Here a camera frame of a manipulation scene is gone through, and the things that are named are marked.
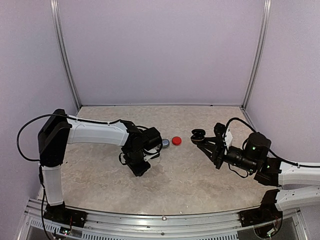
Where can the purple earbud charging case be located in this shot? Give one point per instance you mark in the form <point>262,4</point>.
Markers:
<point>165,143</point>

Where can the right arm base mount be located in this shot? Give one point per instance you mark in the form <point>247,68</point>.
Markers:
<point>258,216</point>

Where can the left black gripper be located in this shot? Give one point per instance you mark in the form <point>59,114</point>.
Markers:
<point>139,171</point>

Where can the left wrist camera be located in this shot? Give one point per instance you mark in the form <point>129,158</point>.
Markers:
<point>153,143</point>

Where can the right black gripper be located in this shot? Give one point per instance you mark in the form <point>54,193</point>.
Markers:
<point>218,153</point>

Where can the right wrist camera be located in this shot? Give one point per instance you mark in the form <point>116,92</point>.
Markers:
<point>223,135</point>

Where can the front aluminium rail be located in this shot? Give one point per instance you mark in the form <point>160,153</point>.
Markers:
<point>106,225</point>

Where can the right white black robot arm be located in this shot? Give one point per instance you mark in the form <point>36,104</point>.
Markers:
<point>295,184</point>

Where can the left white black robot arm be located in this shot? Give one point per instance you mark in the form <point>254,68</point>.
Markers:
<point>138,145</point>

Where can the black charging case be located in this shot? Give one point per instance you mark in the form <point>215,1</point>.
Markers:
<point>198,135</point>

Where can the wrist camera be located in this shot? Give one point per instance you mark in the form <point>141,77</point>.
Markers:
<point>153,143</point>
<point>223,135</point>

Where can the red round charging case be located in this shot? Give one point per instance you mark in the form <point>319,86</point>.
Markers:
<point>176,140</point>

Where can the right aluminium frame post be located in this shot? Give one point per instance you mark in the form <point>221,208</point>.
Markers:
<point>258,53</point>

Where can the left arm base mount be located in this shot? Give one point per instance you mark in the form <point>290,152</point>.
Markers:
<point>66,216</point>

